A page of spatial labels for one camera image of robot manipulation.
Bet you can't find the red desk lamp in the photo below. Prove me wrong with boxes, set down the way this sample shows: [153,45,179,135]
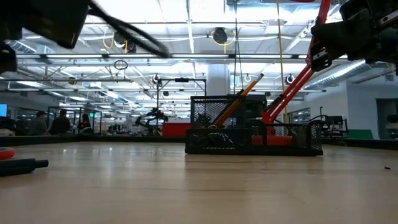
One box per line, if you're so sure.
[251,0,332,147]

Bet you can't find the black pen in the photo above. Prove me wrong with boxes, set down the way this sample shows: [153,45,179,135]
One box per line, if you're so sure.
[0,158,50,170]
[0,167,35,178]

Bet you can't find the orange pencil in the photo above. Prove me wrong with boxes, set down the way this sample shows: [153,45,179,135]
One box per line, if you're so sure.
[217,88,250,128]
[212,73,265,129]

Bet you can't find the person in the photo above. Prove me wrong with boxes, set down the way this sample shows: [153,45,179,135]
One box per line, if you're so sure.
[49,109,72,136]
[29,110,50,136]
[76,113,92,132]

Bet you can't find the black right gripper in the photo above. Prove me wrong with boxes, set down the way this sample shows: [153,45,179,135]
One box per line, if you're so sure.
[310,0,398,76]

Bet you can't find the red-handled scissors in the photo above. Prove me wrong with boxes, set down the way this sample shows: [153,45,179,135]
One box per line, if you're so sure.
[0,147,16,161]

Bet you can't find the red box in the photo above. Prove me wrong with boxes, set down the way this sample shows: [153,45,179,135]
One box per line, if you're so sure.
[161,121,192,137]

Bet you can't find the black background gantry frame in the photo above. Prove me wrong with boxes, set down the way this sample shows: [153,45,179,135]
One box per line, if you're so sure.
[156,77,208,136]

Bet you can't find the black ceiling cable reel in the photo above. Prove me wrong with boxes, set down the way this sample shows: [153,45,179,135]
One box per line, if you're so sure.
[212,27,229,45]
[112,30,138,54]

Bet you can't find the black mesh desk organizer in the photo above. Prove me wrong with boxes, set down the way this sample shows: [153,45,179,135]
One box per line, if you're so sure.
[184,94,325,157]

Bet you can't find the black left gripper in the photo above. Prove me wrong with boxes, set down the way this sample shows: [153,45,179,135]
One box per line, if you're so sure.
[0,0,90,75]

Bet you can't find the green panel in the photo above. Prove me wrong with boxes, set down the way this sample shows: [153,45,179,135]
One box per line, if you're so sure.
[347,129,374,140]

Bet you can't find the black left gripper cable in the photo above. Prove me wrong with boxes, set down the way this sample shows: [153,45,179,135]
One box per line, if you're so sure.
[88,0,172,59]

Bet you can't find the black hanging cables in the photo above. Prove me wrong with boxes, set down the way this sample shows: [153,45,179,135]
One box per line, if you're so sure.
[232,0,246,98]

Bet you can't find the black equipment rack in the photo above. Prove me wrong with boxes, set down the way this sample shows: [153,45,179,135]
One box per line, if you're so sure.
[307,106,349,140]

